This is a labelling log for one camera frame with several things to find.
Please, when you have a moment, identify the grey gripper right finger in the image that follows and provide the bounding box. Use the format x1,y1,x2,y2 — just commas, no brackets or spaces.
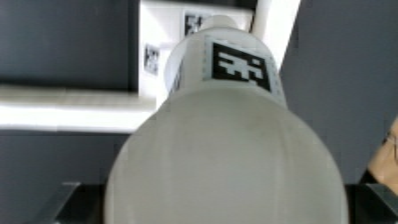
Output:
347,184,398,224

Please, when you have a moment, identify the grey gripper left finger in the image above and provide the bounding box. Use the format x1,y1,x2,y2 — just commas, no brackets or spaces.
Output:
36,182,105,224

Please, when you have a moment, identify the white lamp bulb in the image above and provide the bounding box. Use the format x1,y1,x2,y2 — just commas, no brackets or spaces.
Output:
103,15,349,224

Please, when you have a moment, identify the white lamp base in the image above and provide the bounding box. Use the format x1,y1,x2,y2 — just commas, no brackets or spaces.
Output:
137,0,302,101

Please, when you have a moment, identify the white front fence bar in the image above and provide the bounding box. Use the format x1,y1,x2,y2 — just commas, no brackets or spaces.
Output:
0,85,157,133

